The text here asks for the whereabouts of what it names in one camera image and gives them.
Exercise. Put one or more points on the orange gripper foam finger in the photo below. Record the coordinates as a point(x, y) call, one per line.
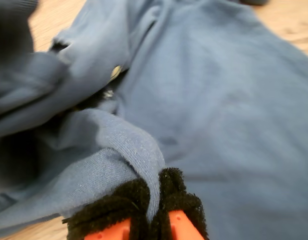
point(113, 210)
point(176, 200)

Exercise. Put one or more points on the blue printed T-shirt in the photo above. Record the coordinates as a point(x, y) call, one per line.
point(206, 100)

